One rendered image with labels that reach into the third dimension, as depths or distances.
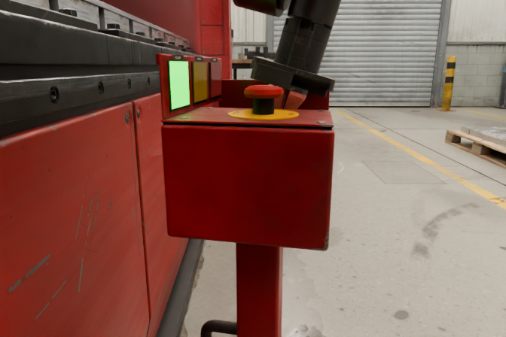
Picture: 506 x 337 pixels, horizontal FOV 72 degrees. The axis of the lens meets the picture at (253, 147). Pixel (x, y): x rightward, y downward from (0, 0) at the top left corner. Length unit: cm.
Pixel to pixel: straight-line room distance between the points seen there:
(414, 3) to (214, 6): 612
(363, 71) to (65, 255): 720
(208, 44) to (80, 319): 174
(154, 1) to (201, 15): 27
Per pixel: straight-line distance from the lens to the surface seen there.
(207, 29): 209
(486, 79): 856
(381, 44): 758
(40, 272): 43
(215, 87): 48
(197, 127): 32
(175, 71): 35
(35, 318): 43
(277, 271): 45
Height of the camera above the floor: 83
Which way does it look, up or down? 13 degrees down
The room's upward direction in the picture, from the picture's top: straight up
